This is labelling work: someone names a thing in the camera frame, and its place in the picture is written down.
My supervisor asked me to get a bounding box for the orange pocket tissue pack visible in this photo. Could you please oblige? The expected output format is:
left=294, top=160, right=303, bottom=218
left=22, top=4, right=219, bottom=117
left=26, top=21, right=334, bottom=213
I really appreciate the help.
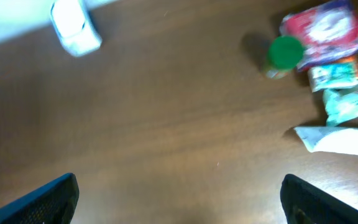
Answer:
left=337, top=56, right=358, bottom=78

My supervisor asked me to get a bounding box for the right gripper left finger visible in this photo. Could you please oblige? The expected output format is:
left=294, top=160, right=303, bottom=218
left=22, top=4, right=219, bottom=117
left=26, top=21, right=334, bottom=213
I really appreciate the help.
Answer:
left=0, top=173, right=80, bottom=224

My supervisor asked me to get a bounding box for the white barcode scanner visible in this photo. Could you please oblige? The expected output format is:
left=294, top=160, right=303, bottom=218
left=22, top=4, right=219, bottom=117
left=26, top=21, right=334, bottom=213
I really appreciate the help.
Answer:
left=50, top=0, right=102, bottom=57

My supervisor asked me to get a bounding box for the green lid glass jar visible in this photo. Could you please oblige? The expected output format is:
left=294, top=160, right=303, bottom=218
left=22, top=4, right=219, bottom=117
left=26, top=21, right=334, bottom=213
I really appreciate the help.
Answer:
left=262, top=35, right=305, bottom=79

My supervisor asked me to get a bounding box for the red purple tissue pack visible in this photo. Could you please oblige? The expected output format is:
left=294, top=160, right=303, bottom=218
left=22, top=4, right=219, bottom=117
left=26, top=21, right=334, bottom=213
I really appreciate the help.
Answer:
left=280, top=0, right=358, bottom=71

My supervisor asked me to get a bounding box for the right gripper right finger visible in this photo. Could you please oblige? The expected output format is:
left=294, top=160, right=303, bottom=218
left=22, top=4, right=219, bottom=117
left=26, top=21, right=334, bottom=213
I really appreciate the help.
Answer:
left=280, top=174, right=358, bottom=224

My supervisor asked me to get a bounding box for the white bamboo print tube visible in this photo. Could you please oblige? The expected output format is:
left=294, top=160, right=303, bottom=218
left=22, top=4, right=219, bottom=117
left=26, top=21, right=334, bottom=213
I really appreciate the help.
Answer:
left=294, top=126, right=358, bottom=156

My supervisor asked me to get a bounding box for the teal pocket tissue pack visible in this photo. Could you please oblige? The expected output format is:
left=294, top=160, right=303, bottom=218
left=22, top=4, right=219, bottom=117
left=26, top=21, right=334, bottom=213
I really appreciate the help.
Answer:
left=308, top=63, right=358, bottom=92

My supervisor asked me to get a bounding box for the teal wet wipes pouch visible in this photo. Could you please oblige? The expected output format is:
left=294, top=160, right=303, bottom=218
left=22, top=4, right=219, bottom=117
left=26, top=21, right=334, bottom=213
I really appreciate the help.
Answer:
left=323, top=85, right=358, bottom=126

